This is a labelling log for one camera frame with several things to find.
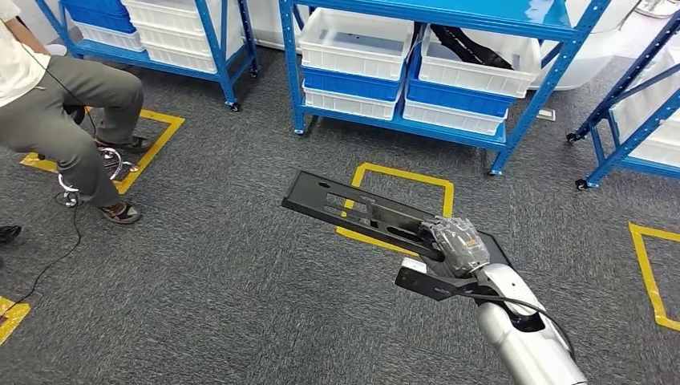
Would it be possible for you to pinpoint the black part in crate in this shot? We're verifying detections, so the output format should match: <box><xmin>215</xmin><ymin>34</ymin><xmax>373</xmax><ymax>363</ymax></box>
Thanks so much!
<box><xmin>429</xmin><ymin>23</ymin><xmax>516</xmax><ymax>71</ymax></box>

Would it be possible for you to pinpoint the white car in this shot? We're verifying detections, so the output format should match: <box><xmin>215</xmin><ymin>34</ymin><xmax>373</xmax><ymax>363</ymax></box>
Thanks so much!
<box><xmin>241</xmin><ymin>0</ymin><xmax>644</xmax><ymax>92</ymax></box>

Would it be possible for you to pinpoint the blue metal shelf rack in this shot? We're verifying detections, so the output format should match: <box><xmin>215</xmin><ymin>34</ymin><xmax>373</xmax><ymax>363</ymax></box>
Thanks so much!
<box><xmin>277</xmin><ymin>0</ymin><xmax>612</xmax><ymax>176</ymax></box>
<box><xmin>565</xmin><ymin>10</ymin><xmax>680</xmax><ymax>191</ymax></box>
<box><xmin>34</xmin><ymin>0</ymin><xmax>261</xmax><ymax>112</ymax></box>

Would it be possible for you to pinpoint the grey white stand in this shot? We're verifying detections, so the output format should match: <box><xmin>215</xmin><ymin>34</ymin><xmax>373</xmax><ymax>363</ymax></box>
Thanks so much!
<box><xmin>634</xmin><ymin>0</ymin><xmax>680</xmax><ymax>19</ymax></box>

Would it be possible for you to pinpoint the yellow floor tape square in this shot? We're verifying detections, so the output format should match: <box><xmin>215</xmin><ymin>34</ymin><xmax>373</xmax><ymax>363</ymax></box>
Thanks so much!
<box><xmin>20</xmin><ymin>106</ymin><xmax>186</xmax><ymax>196</ymax></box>
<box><xmin>335</xmin><ymin>162</ymin><xmax>455</xmax><ymax>259</ymax></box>

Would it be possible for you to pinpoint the chrome base stool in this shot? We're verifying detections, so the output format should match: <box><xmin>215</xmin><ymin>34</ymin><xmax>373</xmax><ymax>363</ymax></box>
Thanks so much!
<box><xmin>53</xmin><ymin>103</ymin><xmax>140</xmax><ymax>209</ymax></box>

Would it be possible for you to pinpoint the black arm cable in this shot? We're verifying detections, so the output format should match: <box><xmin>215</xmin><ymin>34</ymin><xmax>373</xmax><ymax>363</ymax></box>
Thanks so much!
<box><xmin>451</xmin><ymin>292</ymin><xmax>577</xmax><ymax>363</ymax></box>

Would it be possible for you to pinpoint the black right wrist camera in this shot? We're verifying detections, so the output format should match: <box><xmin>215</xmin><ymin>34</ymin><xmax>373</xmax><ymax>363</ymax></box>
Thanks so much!
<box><xmin>395</xmin><ymin>256</ymin><xmax>498</xmax><ymax>303</ymax></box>

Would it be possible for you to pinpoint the person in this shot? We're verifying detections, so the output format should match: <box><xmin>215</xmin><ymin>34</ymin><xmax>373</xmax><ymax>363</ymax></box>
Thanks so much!
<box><xmin>0</xmin><ymin>0</ymin><xmax>155</xmax><ymax>225</ymax></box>

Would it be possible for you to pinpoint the black plastic panel part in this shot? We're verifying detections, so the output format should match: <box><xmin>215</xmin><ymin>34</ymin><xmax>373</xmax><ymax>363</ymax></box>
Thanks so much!
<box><xmin>280</xmin><ymin>169</ymin><xmax>514</xmax><ymax>270</ymax></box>

